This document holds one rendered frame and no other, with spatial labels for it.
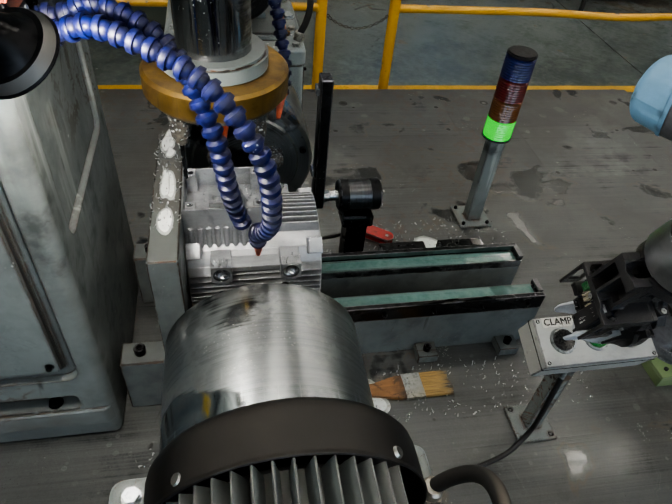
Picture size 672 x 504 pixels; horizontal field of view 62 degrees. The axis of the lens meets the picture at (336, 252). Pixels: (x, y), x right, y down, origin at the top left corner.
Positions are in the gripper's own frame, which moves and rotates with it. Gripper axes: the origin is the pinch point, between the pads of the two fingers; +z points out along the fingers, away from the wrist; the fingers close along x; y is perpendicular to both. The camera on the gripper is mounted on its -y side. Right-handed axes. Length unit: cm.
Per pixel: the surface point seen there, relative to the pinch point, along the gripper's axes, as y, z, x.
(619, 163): -66, 58, -62
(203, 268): 48, 14, -18
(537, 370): 3.5, 8.2, 3.2
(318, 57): -9, 172, -211
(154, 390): 57, 31, -4
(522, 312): -8.6, 29.6, -11.6
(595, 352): -4.2, 5.7, 2.1
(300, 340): 36.7, -4.4, -0.3
